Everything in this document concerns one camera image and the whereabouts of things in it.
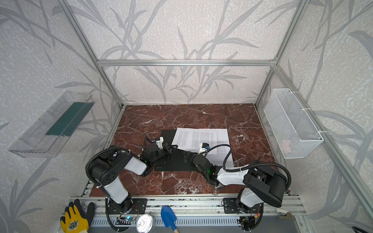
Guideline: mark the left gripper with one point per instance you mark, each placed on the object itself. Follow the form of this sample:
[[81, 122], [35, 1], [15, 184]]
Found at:
[[164, 149]]

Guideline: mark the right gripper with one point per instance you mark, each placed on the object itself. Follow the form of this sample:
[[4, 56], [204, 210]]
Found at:
[[192, 158]]

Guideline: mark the teal folder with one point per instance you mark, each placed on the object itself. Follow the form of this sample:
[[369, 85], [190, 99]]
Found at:
[[176, 160]]

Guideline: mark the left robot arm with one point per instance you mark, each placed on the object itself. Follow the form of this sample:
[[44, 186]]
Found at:
[[104, 168]]

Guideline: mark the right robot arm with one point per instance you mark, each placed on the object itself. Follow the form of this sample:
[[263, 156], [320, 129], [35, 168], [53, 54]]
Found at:
[[264, 182]]

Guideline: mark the blue trowel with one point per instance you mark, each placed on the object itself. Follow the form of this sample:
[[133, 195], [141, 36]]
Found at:
[[169, 218]]

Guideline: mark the silver round can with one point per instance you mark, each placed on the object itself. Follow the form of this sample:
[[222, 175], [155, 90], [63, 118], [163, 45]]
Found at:
[[145, 224]]

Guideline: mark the green circuit board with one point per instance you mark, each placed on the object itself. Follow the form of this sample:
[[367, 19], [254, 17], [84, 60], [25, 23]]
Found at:
[[125, 221]]

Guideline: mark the yellow black glove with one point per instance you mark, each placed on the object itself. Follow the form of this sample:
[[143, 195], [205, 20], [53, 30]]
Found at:
[[75, 220]]

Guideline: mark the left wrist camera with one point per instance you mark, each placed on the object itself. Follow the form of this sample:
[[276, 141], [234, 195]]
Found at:
[[159, 142]]

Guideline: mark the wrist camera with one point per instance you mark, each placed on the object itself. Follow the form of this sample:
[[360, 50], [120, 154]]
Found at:
[[159, 142], [204, 148]]

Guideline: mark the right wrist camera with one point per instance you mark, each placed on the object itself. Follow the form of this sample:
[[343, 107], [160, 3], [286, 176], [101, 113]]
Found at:
[[204, 148]]

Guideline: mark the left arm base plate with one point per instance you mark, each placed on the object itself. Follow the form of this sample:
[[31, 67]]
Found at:
[[137, 205]]

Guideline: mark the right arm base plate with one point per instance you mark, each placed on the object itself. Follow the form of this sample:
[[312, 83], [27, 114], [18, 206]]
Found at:
[[232, 206]]

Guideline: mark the white wire basket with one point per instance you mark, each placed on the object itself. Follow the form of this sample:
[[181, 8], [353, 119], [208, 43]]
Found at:
[[294, 131]]

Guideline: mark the aluminium frame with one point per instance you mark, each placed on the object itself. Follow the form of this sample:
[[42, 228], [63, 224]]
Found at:
[[351, 176]]

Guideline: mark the clear plastic wall tray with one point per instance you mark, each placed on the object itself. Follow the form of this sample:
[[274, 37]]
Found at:
[[48, 135]]

